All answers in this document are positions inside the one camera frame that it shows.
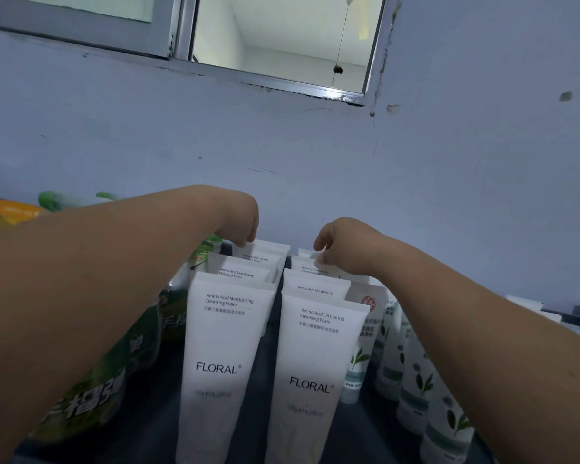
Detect dark grey shelf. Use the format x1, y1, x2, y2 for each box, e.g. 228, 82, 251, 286
9, 236, 580, 464

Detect rows of plain white tubes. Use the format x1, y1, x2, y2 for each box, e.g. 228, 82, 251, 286
176, 240, 371, 464

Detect person's left hand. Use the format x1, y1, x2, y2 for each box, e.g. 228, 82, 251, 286
211, 184, 260, 248

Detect person's right forearm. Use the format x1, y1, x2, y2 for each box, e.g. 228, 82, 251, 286
379, 244, 580, 464

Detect dark hanging lamp cord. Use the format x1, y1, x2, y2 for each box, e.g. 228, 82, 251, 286
331, 0, 354, 86

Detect green spray cleaner twin pack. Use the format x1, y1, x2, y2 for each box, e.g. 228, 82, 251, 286
157, 234, 223, 343
28, 190, 163, 445

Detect person's right hand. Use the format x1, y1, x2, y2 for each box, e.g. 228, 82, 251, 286
313, 217, 408, 282

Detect row of green-leaf tubes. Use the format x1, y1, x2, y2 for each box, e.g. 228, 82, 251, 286
338, 275, 477, 464

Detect grey framed window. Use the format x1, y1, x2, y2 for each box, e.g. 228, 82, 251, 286
0, 0, 402, 107

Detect person's left forearm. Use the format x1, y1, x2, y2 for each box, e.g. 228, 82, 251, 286
0, 186, 223, 464

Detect stack of yellow boxes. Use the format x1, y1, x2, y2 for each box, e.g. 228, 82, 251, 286
0, 198, 44, 233

